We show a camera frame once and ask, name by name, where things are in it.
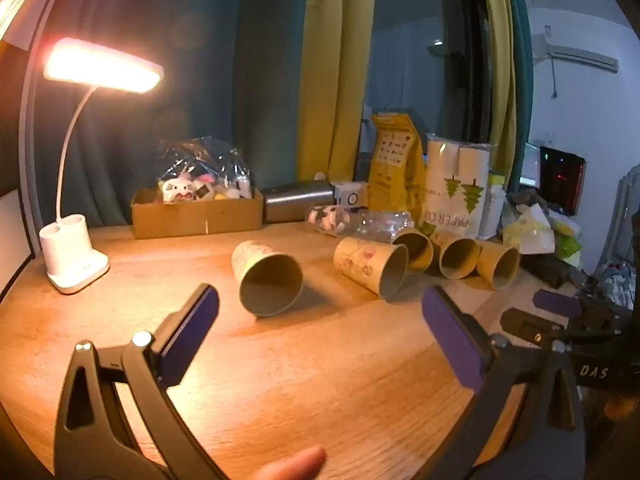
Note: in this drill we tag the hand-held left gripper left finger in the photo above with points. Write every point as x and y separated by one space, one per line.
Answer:
192 327

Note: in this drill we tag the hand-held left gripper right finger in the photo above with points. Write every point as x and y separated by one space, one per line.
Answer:
450 332

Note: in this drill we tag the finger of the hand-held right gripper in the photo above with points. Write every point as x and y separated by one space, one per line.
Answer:
556 304
527 326

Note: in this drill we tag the printed yellow paper cup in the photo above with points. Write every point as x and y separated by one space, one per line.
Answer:
267 280
457 257
497 267
415 250
367 262

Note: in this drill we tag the paper cup package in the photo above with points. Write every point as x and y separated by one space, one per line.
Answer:
455 185

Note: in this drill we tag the person's left hand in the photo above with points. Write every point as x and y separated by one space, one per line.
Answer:
292 466

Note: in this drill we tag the patterned cloth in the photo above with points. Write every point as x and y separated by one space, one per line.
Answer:
617 282

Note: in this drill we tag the crumpled yellow white bags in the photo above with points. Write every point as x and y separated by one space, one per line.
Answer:
537 232

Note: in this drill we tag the cardboard box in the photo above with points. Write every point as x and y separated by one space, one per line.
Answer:
197 215

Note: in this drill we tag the white packet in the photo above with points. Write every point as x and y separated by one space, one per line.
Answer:
492 205

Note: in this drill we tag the black device with red lights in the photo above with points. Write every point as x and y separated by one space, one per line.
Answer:
562 180

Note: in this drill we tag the white desk lamp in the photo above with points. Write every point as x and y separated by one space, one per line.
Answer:
75 255

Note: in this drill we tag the clear plastic bottle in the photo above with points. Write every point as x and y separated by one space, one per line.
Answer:
360 222

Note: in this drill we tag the clear bag of plush toys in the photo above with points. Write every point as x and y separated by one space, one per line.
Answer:
202 170

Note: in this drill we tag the steel thermos bottle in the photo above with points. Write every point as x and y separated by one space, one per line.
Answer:
297 200

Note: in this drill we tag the small white box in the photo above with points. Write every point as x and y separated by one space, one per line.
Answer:
350 195

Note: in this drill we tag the yellow paper bag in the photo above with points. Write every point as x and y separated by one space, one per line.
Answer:
395 160

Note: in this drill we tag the white board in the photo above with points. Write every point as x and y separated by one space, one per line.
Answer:
14 245

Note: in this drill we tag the white air conditioner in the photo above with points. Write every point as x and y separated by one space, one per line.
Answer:
575 50

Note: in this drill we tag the yellow curtain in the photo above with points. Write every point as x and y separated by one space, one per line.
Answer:
332 60

